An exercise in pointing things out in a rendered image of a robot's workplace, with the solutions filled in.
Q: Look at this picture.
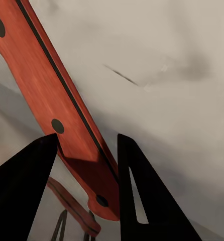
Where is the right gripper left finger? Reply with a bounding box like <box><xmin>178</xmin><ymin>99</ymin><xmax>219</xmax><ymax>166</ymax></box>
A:
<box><xmin>0</xmin><ymin>134</ymin><xmax>58</xmax><ymax>241</ymax></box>

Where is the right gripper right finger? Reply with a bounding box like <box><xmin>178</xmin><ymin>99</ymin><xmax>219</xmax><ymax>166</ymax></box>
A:
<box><xmin>117</xmin><ymin>134</ymin><xmax>202</xmax><ymax>241</ymax></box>

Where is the parer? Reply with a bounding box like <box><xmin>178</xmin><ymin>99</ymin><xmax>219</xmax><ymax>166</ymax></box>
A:
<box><xmin>0</xmin><ymin>0</ymin><xmax>120</xmax><ymax>221</ymax></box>

